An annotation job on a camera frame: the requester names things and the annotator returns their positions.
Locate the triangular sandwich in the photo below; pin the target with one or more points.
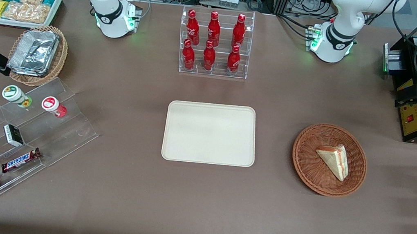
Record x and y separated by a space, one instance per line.
334 158

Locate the aluminium foil tray stack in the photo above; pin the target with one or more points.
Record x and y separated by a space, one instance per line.
34 52

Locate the tan oval wicker basket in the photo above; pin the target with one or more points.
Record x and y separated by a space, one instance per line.
59 57

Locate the brown round wicker basket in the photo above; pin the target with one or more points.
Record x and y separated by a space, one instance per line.
308 169

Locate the cream rectangular tray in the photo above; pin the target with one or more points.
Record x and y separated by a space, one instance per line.
187 147

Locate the green lid snack cup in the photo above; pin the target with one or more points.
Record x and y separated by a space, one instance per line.
12 93

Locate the white rectangular snack bin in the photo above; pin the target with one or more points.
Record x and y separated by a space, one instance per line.
20 24

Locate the red lid snack cup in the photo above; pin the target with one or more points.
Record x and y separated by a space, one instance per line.
51 104

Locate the small black box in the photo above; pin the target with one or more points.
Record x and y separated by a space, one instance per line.
14 136

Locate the clear acrylic stepped shelf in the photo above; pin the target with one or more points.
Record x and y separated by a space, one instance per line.
74 130

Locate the red cola bottle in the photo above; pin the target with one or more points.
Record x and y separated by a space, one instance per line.
239 32
209 58
193 28
233 62
188 57
213 30

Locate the clear acrylic bottle rack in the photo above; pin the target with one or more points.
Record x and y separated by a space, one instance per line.
220 59

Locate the white power strip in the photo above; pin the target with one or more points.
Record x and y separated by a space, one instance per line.
228 1

